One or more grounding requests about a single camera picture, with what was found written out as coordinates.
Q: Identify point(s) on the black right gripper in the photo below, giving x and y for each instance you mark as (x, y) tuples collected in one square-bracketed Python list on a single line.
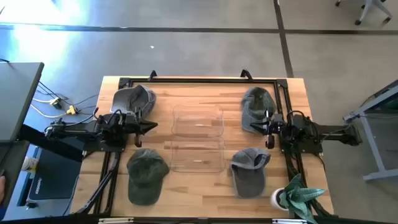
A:
[(280, 127)]

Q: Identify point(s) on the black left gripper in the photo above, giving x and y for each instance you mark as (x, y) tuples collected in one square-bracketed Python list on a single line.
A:
[(132, 126)]

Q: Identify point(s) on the grey-green cap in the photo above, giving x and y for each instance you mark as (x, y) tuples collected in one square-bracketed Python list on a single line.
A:
[(256, 105)]

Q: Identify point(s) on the light grey cap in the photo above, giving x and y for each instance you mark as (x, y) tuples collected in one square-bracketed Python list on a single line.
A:
[(124, 99)]

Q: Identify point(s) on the dark green cap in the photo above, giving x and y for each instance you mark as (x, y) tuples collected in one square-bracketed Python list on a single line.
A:
[(144, 177)]

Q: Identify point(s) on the dark grey cap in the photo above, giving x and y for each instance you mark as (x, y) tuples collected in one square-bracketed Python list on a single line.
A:
[(247, 177)]

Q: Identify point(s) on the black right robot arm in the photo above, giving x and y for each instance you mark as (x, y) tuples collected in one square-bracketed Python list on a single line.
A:
[(335, 132)]

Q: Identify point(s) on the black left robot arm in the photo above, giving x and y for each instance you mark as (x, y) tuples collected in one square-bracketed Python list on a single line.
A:
[(74, 130)]

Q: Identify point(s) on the clear plastic bin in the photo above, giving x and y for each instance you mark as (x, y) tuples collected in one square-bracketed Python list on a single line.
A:
[(197, 121), (197, 155)]

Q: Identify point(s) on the green plant in white pot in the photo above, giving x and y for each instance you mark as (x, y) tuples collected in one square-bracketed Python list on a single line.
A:
[(298, 196)]

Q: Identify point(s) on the black and yellow plug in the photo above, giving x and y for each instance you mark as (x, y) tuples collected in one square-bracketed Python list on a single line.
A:
[(56, 103)]

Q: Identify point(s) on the black mat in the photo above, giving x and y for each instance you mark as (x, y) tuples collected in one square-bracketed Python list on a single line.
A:
[(56, 177)]

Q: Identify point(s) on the paper cup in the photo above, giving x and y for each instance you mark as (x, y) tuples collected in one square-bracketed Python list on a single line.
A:
[(29, 163)]

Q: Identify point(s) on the dark grey desk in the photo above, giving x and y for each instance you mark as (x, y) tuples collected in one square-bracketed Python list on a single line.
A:
[(18, 99)]

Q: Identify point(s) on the person's hand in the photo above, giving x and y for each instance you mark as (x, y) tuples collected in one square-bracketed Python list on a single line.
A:
[(2, 189)]

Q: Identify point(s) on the grey office chair base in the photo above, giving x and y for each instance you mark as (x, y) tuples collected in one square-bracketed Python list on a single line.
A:
[(369, 3)]

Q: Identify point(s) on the black frame hook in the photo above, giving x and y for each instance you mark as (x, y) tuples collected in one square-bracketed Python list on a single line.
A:
[(246, 74), (152, 74)]

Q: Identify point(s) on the black aluminium frame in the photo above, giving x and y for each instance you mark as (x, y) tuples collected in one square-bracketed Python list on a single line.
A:
[(202, 80)]

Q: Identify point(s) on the silver metal bracket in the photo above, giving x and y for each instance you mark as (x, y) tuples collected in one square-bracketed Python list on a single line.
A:
[(289, 221), (115, 221)]

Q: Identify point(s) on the grey table frame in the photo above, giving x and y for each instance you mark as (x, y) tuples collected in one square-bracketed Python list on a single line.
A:
[(370, 140)]

